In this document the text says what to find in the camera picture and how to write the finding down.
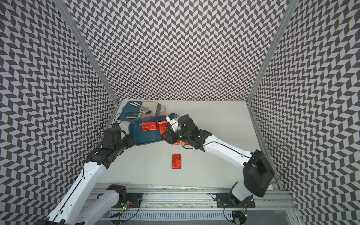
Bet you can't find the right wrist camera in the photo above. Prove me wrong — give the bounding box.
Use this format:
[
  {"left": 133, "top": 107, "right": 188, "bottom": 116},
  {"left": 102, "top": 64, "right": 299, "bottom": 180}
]
[{"left": 166, "top": 113, "right": 179, "bottom": 132}]

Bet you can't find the white handled spoon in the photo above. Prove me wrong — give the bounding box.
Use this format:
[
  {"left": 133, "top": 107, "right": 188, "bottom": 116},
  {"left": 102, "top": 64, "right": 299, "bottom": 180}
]
[
  {"left": 133, "top": 101, "right": 149, "bottom": 111},
  {"left": 130, "top": 102, "right": 149, "bottom": 112}
]

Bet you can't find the aluminium front rail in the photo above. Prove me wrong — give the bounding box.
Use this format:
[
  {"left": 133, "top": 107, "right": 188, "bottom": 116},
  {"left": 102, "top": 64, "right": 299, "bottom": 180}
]
[{"left": 78, "top": 184, "right": 296, "bottom": 212}]

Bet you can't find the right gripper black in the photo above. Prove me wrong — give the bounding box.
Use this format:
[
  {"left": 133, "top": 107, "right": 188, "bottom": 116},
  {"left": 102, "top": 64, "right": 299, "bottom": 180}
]
[{"left": 160, "top": 128, "right": 191, "bottom": 145}]

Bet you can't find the teal flat tray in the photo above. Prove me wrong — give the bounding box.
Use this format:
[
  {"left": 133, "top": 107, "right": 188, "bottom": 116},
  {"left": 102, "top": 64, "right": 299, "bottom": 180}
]
[{"left": 118, "top": 101, "right": 161, "bottom": 122}]

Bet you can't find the teal storage box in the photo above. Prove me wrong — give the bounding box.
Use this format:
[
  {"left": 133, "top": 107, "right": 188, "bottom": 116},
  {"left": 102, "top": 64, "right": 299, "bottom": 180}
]
[{"left": 128, "top": 115, "right": 170, "bottom": 146}]

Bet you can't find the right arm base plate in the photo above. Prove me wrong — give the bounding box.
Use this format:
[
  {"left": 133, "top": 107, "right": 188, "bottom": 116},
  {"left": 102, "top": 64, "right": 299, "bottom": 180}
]
[{"left": 212, "top": 192, "right": 256, "bottom": 209}]

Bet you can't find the pink plastic cup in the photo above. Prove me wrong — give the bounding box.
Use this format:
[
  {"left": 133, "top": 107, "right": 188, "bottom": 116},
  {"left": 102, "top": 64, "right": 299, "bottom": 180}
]
[{"left": 157, "top": 105, "right": 166, "bottom": 115}]

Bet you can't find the black spoon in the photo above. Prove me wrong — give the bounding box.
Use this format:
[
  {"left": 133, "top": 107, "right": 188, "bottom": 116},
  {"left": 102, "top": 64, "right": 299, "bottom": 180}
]
[{"left": 129, "top": 110, "right": 152, "bottom": 115}]

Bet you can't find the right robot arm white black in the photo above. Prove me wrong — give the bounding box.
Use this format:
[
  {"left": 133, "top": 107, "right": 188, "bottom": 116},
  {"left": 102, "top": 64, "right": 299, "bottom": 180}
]
[{"left": 160, "top": 113, "right": 275, "bottom": 207}]

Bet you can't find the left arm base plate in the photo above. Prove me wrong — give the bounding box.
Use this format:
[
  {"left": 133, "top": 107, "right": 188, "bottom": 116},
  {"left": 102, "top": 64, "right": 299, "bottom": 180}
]
[{"left": 112, "top": 193, "right": 143, "bottom": 209}]

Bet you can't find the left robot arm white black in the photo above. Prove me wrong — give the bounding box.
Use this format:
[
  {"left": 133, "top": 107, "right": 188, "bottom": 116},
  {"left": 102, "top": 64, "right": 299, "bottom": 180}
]
[{"left": 35, "top": 122, "right": 134, "bottom": 225}]

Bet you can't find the beige cloth napkin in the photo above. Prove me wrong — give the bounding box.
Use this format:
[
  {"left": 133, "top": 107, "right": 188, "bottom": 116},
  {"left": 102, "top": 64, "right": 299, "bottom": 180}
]
[{"left": 139, "top": 101, "right": 158, "bottom": 118}]

